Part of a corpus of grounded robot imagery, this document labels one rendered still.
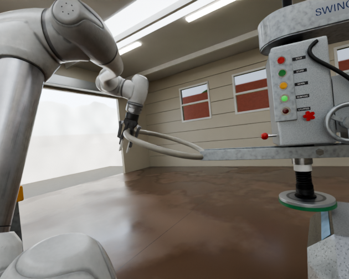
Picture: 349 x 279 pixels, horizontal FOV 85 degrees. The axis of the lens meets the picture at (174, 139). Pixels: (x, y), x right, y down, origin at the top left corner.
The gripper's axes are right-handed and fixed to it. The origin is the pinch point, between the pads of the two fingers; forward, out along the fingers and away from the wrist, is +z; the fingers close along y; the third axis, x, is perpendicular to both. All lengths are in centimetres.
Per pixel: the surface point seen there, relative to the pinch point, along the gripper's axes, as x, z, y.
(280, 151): -20, -23, 75
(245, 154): -17, -17, 62
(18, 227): -22, 53, -38
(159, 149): -24.6, -9.4, 23.3
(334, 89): -26, -52, 83
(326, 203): -28, -8, 95
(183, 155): -21.9, -9.2, 34.3
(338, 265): -48, 5, 91
